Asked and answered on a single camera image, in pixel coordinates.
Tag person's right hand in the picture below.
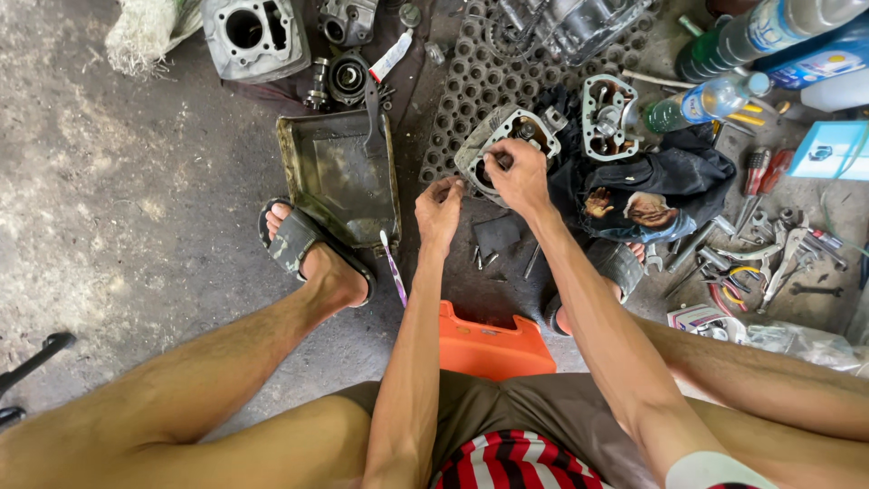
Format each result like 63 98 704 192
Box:
482 138 554 218

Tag person's left hand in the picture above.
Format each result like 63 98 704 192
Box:
414 177 467 255

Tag grey engine cylinder head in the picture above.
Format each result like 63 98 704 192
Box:
454 104 569 209

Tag black sandpaper piece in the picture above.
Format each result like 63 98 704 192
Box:
471 215 523 258

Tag purple white toothbrush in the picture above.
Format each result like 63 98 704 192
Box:
378 230 409 308

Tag black brush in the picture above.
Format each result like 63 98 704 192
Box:
363 77 388 158

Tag dirty metal oil tray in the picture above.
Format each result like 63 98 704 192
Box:
276 109 403 251

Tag black perforated rubber mat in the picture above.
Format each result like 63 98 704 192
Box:
419 0 661 188

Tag dark cloth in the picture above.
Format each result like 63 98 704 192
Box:
223 0 439 115

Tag white tube with red cap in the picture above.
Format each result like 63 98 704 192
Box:
368 29 414 84

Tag round black engine part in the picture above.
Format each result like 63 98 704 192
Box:
328 50 372 107

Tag person's left sandal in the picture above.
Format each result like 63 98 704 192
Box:
257 197 378 308

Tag person's sandal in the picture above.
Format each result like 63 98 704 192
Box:
542 238 646 338
257 197 378 308

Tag orange plastic stool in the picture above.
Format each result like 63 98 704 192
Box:
438 299 558 383

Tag metal camshaft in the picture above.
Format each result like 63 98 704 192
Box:
303 57 332 111

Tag grey cylinder head cover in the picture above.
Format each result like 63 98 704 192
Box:
580 73 644 163

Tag person's right sandal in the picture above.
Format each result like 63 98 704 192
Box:
542 238 646 338

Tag grey metal engine part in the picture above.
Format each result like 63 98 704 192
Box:
317 0 380 48

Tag grey engine crankcase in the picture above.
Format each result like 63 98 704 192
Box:
485 0 654 68

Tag black printed shirt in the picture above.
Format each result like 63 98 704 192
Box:
535 84 738 245

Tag olive brown shorts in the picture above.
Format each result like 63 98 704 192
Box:
331 369 714 489

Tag white stick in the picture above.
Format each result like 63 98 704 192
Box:
621 68 698 91

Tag grey engine cylinder block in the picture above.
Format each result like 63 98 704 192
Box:
201 0 312 84

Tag small green plastic bottle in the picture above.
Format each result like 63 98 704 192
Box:
641 71 773 135

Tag red striped shirt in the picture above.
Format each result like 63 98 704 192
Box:
429 428 780 489

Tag white printed packet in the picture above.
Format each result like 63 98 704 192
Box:
666 303 748 345

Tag white woven sack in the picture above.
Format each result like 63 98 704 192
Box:
105 0 205 77

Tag person's left leg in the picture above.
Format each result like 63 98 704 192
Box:
0 202 373 489

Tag person's leg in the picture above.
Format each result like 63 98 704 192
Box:
0 202 373 489
553 242 869 489

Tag heap of metal tools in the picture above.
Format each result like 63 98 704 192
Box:
644 207 851 317

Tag large green plastic bottle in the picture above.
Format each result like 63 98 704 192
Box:
675 0 869 84

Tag person's right leg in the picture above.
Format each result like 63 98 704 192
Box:
553 242 869 489

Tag light blue carton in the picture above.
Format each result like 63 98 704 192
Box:
787 120 869 183

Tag clear plastic bag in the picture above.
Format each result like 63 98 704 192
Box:
743 320 869 379

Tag blue plastic container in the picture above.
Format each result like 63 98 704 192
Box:
753 12 869 93

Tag white plastic container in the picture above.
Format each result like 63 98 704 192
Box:
799 67 869 114

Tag yellow handled tool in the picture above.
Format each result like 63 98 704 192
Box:
725 102 769 129

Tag red handled screwdriver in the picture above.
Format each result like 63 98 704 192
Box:
733 147 774 236
745 149 796 220

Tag green wire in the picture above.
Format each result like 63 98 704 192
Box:
817 121 869 260

